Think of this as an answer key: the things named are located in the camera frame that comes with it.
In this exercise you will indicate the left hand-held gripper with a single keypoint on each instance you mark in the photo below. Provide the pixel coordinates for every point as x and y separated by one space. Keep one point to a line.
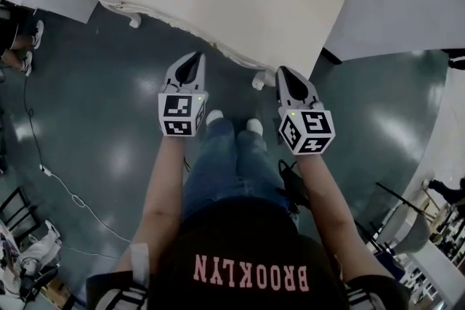
178 107

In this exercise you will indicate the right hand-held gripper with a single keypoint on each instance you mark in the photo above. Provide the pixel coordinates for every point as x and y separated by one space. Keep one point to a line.
312 127

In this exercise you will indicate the person's left forearm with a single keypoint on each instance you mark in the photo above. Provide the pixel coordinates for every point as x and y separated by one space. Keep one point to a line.
163 185

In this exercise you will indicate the white elbow band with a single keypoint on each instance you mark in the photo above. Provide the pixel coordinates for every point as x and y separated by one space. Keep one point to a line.
141 261

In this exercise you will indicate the person's right forearm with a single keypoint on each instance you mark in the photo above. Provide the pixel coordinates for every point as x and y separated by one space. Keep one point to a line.
319 199

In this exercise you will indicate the person's left white shoe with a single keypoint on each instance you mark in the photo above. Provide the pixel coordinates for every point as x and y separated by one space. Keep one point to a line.
215 117

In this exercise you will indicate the person's white shoe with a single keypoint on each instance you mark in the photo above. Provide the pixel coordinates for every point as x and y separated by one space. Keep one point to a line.
254 126
215 117

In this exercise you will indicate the person's right white shoe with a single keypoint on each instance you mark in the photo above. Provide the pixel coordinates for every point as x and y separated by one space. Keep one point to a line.
254 126

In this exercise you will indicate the person's blue jeans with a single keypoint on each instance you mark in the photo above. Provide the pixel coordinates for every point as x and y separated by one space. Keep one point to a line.
218 170

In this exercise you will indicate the person's dark t-shirt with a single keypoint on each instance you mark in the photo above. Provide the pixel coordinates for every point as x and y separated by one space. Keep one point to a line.
247 236

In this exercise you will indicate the white plug adapter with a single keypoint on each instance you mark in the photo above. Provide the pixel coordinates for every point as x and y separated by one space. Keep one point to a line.
45 170

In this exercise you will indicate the grey padded chair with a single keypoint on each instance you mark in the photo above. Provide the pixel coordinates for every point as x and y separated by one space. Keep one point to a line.
410 232

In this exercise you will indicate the white crumpled cloth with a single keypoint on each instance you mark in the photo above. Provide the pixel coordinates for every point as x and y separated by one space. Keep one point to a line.
40 250

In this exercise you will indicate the black metal frame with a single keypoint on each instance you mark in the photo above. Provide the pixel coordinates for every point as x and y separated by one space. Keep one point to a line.
403 199

